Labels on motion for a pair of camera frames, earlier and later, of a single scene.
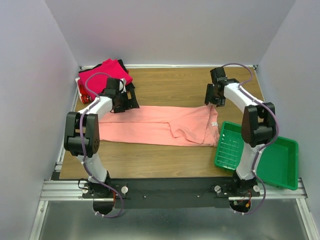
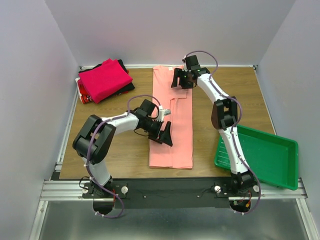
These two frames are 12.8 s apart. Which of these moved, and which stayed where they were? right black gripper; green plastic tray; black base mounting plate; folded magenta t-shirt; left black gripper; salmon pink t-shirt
Moved: right black gripper; left black gripper; salmon pink t-shirt
Stayed: green plastic tray; black base mounting plate; folded magenta t-shirt
